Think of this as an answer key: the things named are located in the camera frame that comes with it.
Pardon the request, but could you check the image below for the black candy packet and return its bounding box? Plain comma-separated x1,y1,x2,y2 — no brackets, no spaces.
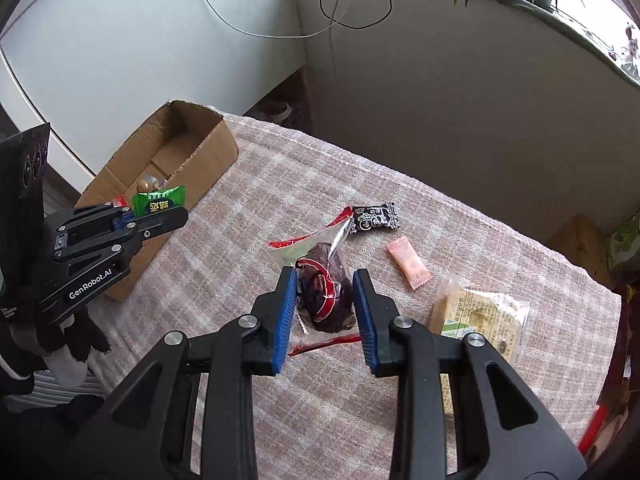
350,201,402,235

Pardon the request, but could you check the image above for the plaid tablecloth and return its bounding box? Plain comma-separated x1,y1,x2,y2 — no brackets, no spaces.
85,107,623,480

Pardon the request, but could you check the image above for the pink candy packet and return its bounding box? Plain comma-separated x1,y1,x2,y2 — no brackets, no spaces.
386,236,432,290

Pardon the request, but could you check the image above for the green patterned bag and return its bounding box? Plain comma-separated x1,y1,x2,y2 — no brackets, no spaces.
602,215,640,273

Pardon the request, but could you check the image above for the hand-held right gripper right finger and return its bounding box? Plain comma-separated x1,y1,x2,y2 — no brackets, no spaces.
351,268,588,480

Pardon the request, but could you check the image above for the white cable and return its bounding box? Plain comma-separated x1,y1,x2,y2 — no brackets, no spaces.
182,0,353,68

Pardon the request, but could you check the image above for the brown cardboard box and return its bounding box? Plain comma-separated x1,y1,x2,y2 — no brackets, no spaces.
547,214,613,288

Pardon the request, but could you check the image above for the small figurine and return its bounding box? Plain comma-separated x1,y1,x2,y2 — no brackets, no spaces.
620,22,640,68

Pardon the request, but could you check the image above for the white wardrobe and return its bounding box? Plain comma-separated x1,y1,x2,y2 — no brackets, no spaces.
0,0,308,176

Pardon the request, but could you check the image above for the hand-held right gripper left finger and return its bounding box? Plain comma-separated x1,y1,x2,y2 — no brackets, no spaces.
60,265,301,480

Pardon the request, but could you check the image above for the green candy packet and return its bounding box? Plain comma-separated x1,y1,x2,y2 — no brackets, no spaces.
131,185,187,220

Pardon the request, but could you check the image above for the clear red-edged date packet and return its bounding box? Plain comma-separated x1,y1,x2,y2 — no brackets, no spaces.
269,206,353,267
289,242,362,357

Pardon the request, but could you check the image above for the dark clutter pile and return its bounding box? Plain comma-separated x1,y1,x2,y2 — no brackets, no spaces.
597,280,640,461

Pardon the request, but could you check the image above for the person's left hand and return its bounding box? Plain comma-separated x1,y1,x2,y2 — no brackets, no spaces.
0,311,112,402

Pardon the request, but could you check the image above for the red box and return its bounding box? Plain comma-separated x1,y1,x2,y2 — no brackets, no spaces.
577,402,611,456

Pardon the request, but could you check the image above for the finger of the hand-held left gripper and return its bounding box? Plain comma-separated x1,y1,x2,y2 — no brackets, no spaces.
52,206,190,266
47,203,136,248

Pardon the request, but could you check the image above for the clear-wrapped bread packet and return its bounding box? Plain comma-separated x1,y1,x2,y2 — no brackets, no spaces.
428,274,531,366

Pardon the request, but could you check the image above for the grey bowl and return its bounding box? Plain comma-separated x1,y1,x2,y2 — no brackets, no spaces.
267,101,293,125

